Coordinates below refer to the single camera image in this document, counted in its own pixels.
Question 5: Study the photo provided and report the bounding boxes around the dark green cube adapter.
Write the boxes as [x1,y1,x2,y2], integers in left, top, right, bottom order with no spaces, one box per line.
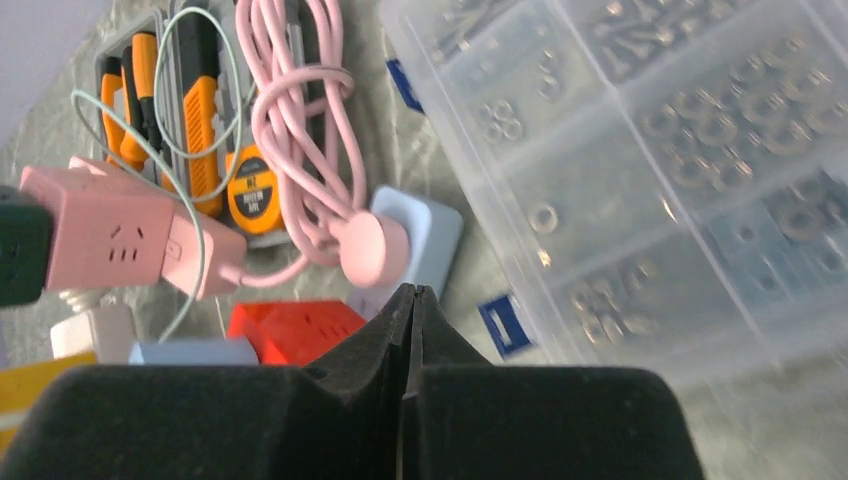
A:
[1,185,53,308]

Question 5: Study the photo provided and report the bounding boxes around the orange tape measure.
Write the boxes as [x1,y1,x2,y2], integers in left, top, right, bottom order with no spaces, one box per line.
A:
[226,144,284,235]

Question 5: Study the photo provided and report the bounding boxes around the red cube socket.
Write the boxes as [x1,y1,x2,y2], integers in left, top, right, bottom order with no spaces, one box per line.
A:
[227,300,366,366]

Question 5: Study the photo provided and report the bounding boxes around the white cube adapter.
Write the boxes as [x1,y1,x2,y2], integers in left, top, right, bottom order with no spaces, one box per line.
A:
[49,289,138,364]

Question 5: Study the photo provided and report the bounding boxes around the clear plastic screw organizer box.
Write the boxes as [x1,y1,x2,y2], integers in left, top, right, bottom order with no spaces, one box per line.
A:
[379,1,847,384]

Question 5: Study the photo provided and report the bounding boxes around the light blue cube adapter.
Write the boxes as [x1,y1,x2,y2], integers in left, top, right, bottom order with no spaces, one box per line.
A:
[128,337,259,366]

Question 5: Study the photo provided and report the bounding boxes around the orange handled pliers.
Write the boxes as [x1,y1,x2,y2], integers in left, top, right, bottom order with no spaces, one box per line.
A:
[98,30,162,172]

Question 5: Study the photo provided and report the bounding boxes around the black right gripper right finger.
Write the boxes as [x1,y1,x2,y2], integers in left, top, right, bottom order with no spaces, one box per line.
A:
[399,287,704,479]

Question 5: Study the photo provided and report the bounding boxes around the light blue power strip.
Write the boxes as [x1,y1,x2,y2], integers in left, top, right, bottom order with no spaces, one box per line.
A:
[346,185,464,321]

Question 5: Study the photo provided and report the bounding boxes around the orange wooden cube adapter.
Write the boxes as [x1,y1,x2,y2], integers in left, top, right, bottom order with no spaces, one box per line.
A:
[1,351,97,457]

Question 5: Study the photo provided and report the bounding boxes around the pink power strip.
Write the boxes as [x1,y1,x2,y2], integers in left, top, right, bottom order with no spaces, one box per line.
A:
[19,157,247,299]

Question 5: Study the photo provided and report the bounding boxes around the orange utility knife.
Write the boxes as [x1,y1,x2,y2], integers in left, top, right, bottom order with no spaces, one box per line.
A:
[176,13,223,217]

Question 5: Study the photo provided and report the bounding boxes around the pink power cable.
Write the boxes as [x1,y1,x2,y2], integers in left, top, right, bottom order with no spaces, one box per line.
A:
[218,0,412,290]

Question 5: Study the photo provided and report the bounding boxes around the grey tool tray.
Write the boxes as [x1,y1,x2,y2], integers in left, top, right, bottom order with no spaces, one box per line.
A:
[95,1,289,249]

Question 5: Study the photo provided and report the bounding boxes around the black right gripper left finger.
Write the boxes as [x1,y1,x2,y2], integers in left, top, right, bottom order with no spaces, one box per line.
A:
[1,284,415,479]

